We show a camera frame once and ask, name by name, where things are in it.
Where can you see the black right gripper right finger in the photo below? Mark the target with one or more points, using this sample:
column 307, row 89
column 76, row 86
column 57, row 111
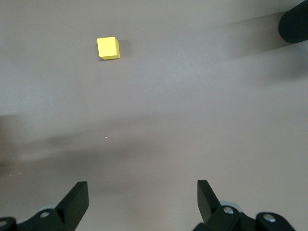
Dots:
column 214, row 216

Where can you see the yellow wooden block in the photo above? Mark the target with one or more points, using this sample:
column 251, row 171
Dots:
column 107, row 48

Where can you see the brown table cover mat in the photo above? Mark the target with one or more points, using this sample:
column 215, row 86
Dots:
column 168, row 108

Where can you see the black ribbed cylinder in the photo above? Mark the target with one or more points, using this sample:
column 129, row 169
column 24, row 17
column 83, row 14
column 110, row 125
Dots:
column 296, row 24

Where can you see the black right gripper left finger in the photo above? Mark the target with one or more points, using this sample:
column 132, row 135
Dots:
column 67, row 214

